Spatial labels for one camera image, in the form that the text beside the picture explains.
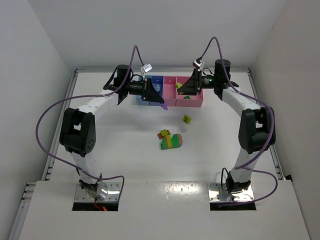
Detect small pink bin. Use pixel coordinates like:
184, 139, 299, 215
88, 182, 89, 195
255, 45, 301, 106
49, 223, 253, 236
163, 76, 177, 107

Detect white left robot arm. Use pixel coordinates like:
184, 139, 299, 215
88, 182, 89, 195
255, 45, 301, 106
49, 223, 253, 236
59, 64, 167, 200

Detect large pink bin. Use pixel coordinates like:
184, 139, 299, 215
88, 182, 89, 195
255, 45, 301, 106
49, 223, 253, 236
175, 90, 204, 108

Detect dark blue bin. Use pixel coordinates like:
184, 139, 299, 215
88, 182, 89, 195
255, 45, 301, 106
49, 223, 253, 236
151, 75, 164, 97

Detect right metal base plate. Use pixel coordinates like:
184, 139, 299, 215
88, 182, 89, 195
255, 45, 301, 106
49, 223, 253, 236
207, 182, 255, 204

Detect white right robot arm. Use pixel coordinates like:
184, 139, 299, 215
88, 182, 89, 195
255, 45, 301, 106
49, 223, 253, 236
177, 58, 276, 194

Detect orange and yellow lego piece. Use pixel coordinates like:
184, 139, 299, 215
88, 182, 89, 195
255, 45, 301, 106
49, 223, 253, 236
157, 129, 171, 140

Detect lime green lego brick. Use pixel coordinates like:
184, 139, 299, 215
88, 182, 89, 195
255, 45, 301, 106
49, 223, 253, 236
175, 82, 182, 89

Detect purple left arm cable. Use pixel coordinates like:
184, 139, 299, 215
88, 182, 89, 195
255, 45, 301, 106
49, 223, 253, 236
36, 45, 149, 198

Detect purple lego brick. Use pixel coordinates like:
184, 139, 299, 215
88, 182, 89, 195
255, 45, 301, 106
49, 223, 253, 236
161, 103, 168, 110
153, 84, 163, 93

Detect green striped lego stack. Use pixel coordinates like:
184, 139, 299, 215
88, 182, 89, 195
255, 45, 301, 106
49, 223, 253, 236
160, 134, 183, 150

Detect light blue bin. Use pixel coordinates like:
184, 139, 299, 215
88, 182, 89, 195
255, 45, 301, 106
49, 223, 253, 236
136, 74, 152, 106

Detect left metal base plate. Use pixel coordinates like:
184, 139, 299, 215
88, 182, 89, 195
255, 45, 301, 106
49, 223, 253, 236
74, 181, 120, 203

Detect metal base plate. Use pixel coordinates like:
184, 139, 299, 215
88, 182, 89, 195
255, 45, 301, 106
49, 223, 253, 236
74, 181, 120, 203
207, 182, 255, 204

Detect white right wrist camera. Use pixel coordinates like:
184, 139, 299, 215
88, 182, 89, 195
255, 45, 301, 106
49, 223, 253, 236
192, 59, 204, 71

